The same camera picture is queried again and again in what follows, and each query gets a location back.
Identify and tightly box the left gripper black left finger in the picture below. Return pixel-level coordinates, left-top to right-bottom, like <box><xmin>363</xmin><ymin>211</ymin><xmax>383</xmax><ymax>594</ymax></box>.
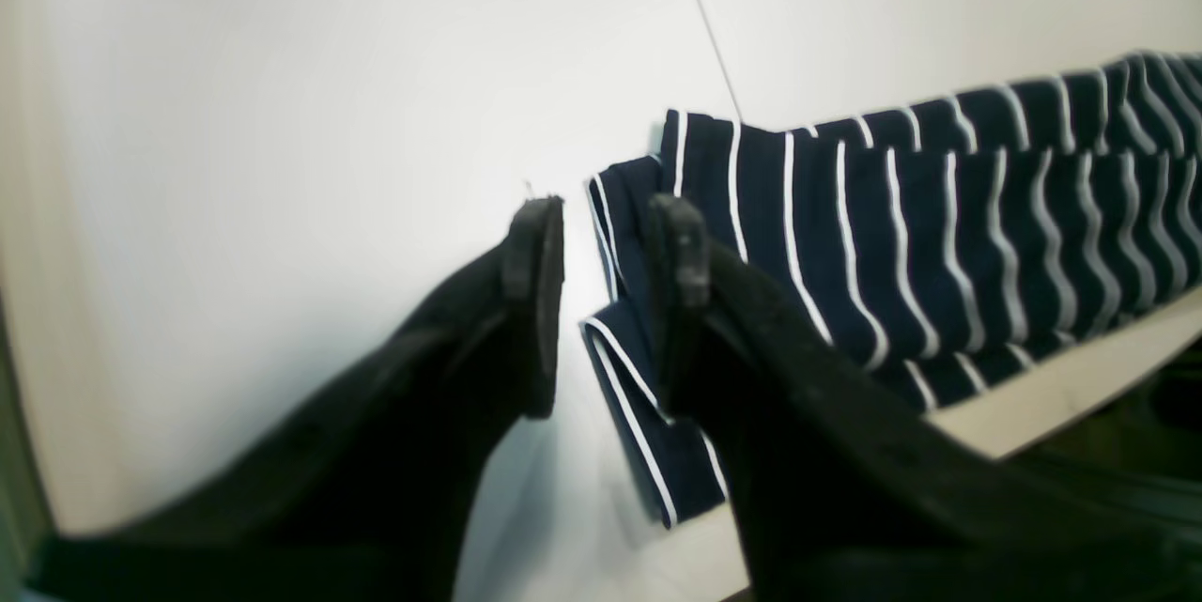
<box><xmin>24</xmin><ymin>198</ymin><xmax>565</xmax><ymax>601</ymax></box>

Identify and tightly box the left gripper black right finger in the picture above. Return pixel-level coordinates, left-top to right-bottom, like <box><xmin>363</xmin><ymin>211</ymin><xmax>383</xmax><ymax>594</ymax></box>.
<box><xmin>648</xmin><ymin>193</ymin><xmax>1200</xmax><ymax>601</ymax></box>

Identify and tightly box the navy white striped t-shirt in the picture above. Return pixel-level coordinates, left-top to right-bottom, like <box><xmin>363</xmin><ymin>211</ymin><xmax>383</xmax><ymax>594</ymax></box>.
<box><xmin>582</xmin><ymin>53</ymin><xmax>1201</xmax><ymax>528</ymax></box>

